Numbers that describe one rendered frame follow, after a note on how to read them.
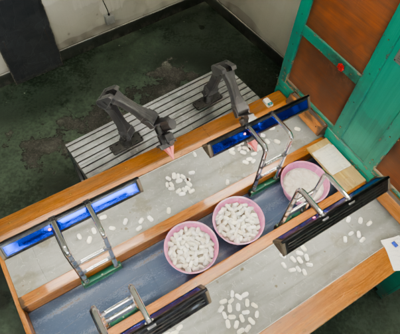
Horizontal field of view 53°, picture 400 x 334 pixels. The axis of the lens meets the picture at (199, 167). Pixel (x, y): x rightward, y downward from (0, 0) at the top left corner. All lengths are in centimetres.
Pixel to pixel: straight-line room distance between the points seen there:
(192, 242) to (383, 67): 120
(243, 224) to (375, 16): 113
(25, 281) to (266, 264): 113
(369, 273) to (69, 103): 262
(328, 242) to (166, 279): 82
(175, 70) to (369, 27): 213
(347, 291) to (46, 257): 143
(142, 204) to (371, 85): 126
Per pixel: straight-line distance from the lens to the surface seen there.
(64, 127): 343
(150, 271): 203
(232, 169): 222
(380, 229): 228
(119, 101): 206
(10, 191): 322
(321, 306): 200
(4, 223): 220
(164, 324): 155
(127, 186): 175
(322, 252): 211
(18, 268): 210
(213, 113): 254
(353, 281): 209
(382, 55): 197
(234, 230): 205
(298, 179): 228
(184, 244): 200
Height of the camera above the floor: 261
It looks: 58 degrees down
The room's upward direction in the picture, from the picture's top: 5 degrees clockwise
